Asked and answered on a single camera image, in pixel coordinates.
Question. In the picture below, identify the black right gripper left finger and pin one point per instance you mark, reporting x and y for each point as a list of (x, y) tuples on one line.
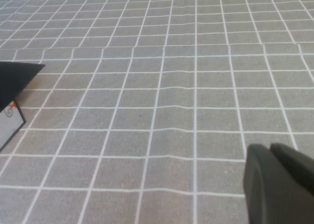
[(260, 189)]

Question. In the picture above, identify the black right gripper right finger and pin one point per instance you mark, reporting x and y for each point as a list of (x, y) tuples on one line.
[(294, 165)]

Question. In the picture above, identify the black glasses case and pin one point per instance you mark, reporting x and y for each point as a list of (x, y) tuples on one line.
[(12, 81)]

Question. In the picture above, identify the grey white-checked tablecloth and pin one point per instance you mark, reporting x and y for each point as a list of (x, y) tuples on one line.
[(171, 98)]

